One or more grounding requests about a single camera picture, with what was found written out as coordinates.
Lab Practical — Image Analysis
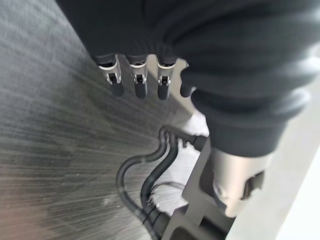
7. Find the grey metal frame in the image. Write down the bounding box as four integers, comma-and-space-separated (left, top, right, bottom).
159, 124, 237, 240

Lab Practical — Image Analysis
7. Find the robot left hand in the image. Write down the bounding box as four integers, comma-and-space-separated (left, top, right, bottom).
55, 0, 320, 218

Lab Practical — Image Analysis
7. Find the black corrugated hose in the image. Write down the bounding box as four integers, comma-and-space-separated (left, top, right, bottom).
117, 127, 169, 240
140, 132, 181, 240

